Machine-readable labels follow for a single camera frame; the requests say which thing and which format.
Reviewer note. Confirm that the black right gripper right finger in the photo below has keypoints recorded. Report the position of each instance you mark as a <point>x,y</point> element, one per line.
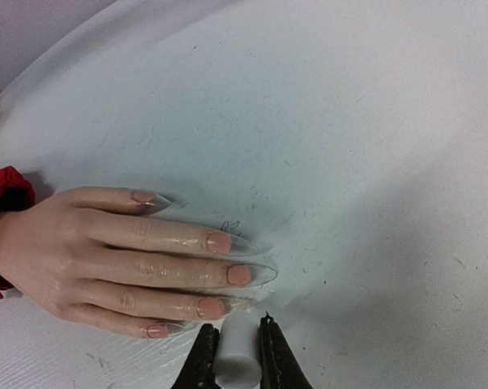
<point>279,365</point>

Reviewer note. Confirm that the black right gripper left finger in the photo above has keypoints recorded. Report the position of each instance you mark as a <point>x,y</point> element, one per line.
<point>197,371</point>

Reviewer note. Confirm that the white nail polish cap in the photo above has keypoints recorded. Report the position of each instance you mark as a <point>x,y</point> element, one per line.
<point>237,360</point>

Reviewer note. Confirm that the mannequin hand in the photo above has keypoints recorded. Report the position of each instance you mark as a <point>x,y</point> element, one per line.
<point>99,256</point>

